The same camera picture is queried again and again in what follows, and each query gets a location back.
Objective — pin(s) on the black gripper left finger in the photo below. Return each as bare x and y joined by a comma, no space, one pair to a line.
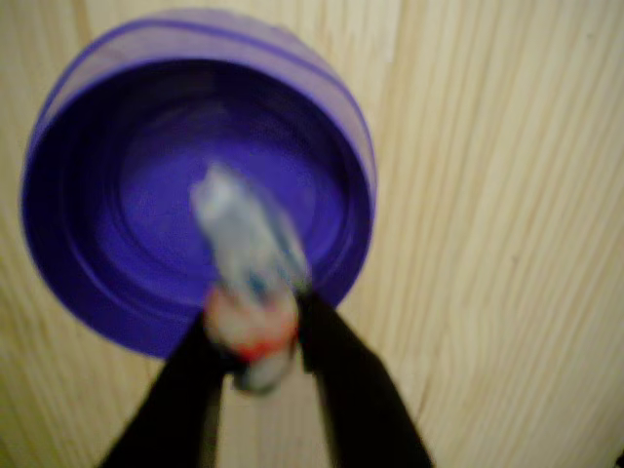
170,414

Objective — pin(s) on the purple plastic bowl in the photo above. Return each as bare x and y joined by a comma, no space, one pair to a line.
122,219

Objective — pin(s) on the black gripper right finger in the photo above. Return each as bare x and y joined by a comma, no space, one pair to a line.
356,400

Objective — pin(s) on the candy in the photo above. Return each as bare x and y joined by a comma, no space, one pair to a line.
253,273

